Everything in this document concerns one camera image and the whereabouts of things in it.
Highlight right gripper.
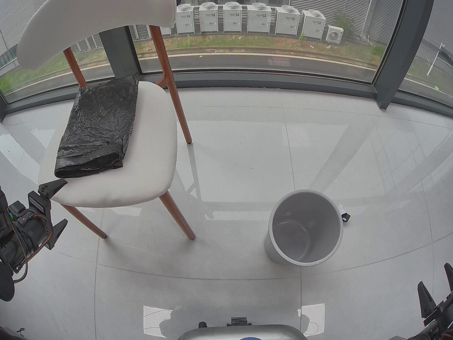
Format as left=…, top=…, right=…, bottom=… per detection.
left=417, top=263, right=453, bottom=333

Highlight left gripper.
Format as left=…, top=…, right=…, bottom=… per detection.
left=14, top=179, right=68, bottom=259

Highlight black plastic bag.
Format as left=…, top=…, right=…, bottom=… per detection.
left=54, top=75, right=139, bottom=179

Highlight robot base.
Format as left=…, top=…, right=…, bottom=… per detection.
left=177, top=317, right=308, bottom=340

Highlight white trash bin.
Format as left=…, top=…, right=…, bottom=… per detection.
left=265, top=189, right=344, bottom=265

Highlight white chair wooden legs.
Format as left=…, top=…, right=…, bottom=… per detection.
left=16, top=0, right=196, bottom=241

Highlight window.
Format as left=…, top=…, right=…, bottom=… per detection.
left=0, top=0, right=453, bottom=124

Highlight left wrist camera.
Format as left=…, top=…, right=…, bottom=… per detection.
left=7, top=202, right=29, bottom=226

